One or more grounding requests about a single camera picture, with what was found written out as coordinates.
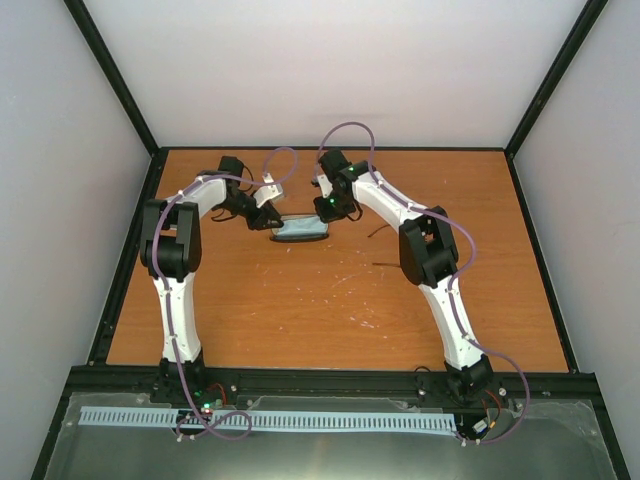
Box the black glasses case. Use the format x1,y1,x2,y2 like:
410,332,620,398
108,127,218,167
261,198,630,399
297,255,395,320
270,214,329,243

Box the light blue cleaning cloth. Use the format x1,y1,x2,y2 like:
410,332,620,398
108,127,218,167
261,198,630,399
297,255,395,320
274,215,328,238

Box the brown sunglasses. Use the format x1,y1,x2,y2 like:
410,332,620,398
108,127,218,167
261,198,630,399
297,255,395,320
366,225,400,268

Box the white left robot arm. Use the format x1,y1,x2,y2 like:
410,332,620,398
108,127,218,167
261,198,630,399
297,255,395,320
140,156,283,403

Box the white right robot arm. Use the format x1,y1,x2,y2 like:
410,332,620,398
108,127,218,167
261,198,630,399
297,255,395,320
313,149,493,404

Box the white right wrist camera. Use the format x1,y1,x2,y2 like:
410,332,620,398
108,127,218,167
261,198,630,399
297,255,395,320
312,174,333,198

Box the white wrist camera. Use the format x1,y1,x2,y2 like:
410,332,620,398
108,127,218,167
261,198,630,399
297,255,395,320
253,172,284,208
312,174,333,198

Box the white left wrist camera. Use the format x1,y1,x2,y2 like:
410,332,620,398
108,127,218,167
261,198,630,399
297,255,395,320
253,172,284,208

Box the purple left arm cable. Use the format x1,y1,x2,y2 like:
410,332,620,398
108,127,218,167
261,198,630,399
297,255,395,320
152,146,300,442

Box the black aluminium frame rail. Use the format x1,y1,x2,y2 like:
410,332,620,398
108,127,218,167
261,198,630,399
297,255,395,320
64,364,599,406

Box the light blue cable duct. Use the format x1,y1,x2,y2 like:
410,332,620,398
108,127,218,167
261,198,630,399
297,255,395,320
78,406,456,436

